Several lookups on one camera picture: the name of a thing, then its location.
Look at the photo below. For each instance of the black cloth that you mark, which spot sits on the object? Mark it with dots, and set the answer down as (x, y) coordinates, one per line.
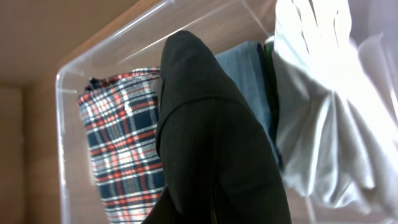
(217, 160)

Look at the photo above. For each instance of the plaid flannel cloth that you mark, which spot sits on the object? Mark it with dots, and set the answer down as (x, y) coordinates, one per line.
(120, 115)

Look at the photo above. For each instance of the white printed cloth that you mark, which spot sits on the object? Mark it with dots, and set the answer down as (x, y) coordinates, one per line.
(336, 136)

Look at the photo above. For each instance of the folded blue cloth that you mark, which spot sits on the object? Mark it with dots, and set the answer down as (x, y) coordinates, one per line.
(246, 65)

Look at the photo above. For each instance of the clear plastic storage box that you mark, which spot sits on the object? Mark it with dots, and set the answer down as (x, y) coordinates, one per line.
(220, 25)

